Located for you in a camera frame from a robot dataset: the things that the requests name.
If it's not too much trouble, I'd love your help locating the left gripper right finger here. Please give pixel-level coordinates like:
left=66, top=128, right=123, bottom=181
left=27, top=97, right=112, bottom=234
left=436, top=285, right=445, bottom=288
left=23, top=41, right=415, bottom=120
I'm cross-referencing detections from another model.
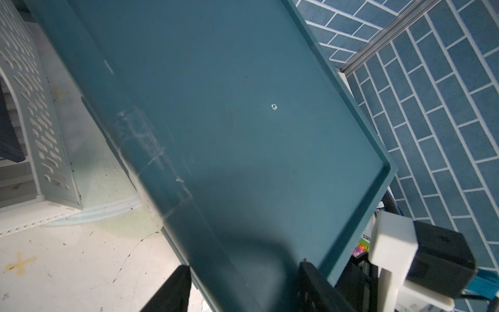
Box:
left=298, top=261, right=354, bottom=312

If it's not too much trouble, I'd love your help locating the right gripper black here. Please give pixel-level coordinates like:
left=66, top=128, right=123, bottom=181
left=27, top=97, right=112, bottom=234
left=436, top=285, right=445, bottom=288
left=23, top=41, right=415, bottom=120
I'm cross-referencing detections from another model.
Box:
left=336, top=253, right=379, bottom=312

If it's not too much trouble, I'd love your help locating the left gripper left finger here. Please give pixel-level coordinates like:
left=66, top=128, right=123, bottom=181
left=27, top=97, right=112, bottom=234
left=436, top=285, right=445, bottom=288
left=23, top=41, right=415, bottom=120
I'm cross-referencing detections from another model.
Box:
left=141, top=265, right=192, bottom=312

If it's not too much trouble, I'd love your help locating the green seed bag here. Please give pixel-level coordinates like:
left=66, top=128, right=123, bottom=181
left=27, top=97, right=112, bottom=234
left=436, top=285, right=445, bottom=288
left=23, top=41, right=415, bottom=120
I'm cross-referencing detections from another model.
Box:
left=352, top=201, right=385, bottom=257

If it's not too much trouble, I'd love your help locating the teal drawer cabinet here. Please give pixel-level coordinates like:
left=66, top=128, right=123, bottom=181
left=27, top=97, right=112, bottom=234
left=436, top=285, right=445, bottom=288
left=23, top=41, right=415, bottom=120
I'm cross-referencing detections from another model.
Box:
left=27, top=1, right=397, bottom=311

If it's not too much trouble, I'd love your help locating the dark notebook in rack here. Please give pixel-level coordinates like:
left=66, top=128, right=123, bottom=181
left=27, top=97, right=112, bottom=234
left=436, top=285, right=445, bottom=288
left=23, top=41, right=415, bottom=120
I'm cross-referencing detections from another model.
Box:
left=0, top=89, right=25, bottom=163

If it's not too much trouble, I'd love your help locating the white file organizer rack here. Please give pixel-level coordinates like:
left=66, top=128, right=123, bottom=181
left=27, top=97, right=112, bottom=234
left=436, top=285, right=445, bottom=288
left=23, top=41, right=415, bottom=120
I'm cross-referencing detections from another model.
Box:
left=1, top=1, right=83, bottom=237

